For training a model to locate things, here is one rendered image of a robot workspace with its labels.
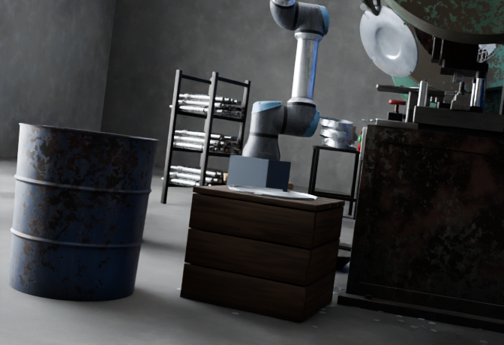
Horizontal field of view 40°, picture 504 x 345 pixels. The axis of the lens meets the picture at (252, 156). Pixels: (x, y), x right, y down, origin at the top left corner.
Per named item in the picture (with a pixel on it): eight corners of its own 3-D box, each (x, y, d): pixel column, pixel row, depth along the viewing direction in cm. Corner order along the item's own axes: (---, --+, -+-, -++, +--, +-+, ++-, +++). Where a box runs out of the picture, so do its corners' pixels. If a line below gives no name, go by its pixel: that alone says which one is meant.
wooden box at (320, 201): (178, 296, 217) (193, 186, 217) (226, 279, 253) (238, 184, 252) (301, 323, 204) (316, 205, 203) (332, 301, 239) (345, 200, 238)
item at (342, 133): (307, 214, 550) (319, 114, 548) (304, 208, 595) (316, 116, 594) (358, 220, 549) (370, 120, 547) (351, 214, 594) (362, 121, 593)
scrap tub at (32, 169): (-29, 286, 200) (-10, 120, 199) (46, 265, 241) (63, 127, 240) (104, 311, 190) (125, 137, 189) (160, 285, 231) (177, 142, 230)
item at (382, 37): (394, 89, 272) (395, 88, 272) (430, 55, 245) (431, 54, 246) (349, 32, 276) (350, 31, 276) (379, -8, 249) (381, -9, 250)
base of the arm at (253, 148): (235, 154, 275) (238, 130, 275) (254, 157, 288) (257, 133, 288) (267, 159, 267) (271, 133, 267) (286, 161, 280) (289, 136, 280)
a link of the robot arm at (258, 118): (247, 131, 282) (251, 98, 282) (279, 136, 284) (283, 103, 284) (251, 131, 271) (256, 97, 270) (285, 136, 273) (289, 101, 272)
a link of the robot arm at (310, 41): (276, 136, 284) (290, 5, 288) (311, 140, 286) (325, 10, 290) (282, 133, 272) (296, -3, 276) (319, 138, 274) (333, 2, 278)
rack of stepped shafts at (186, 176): (204, 211, 471) (221, 72, 470) (153, 202, 497) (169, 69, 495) (239, 211, 507) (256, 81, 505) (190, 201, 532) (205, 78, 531)
